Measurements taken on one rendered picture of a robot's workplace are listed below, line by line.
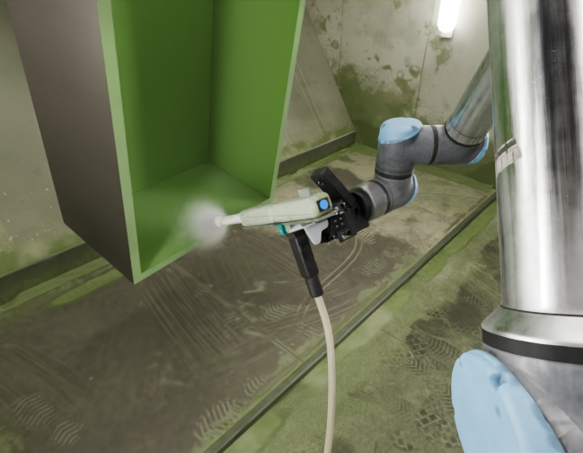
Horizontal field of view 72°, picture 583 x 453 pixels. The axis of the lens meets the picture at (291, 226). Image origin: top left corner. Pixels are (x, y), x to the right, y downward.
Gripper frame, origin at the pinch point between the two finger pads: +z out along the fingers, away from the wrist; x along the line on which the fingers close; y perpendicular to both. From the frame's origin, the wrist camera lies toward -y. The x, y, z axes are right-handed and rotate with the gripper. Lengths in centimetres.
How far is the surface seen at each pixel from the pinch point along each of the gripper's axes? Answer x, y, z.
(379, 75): 122, -51, -183
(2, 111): 135, -70, 33
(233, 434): 41, 57, 15
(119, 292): 113, 17, 19
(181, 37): 50, -59, -15
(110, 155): 23.4, -25.7, 23.1
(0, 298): 131, 3, 59
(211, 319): 80, 35, -3
